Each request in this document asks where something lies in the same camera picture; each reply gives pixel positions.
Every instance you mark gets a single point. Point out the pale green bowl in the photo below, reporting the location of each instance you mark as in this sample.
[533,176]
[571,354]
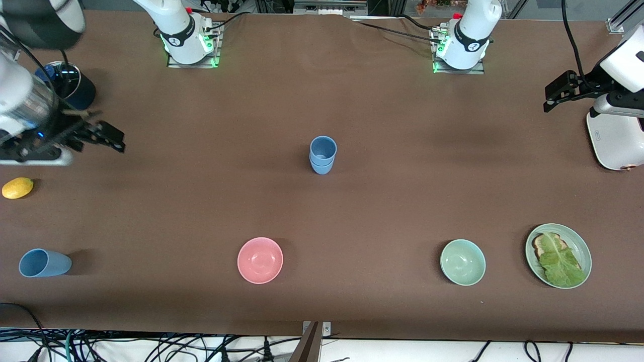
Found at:
[463,262]

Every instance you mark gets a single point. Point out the grey power strip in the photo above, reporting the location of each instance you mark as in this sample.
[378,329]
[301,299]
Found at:
[329,6]

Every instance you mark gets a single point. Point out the toast slice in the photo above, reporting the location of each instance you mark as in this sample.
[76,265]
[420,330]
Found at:
[539,245]

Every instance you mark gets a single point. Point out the blue plastic cup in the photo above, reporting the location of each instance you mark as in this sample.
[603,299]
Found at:
[322,170]
[48,264]
[323,148]

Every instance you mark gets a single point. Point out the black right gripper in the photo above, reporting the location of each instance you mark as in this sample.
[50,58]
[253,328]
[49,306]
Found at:
[70,131]

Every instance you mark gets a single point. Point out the green lettuce leaf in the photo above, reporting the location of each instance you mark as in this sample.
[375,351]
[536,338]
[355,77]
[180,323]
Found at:
[561,264]

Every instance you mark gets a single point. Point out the yellow lemon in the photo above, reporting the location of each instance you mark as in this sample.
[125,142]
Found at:
[17,188]

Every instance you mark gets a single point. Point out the aluminium frame profile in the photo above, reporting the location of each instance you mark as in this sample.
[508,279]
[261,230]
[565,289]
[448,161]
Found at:
[621,17]

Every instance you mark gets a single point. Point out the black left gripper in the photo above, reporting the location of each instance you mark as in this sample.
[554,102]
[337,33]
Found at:
[589,86]

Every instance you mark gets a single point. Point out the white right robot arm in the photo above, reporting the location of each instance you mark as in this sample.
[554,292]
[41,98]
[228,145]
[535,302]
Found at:
[176,30]

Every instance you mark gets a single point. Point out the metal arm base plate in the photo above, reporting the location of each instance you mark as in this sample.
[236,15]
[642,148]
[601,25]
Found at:
[216,50]
[436,60]

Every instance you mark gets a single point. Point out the small metal table bracket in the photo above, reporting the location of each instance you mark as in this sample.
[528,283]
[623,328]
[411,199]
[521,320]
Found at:
[327,329]

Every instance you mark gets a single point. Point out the pink bowl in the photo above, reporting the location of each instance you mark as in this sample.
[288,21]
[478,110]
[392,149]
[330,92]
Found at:
[260,260]

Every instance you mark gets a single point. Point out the glass lid with blue knob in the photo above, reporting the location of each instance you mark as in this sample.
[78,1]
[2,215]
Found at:
[73,75]

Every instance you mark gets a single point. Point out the white toaster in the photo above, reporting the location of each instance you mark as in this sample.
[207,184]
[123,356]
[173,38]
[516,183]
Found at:
[616,143]

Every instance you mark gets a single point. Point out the dark blue saucepan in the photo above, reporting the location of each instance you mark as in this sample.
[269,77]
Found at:
[85,95]

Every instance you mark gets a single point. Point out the pale green plate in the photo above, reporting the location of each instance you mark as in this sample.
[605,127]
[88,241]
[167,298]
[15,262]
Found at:
[583,251]

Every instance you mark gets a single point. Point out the dark slanted stand leg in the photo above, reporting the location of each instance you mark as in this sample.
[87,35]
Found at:
[308,347]

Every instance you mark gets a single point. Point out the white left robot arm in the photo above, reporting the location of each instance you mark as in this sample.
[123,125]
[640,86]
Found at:
[470,30]

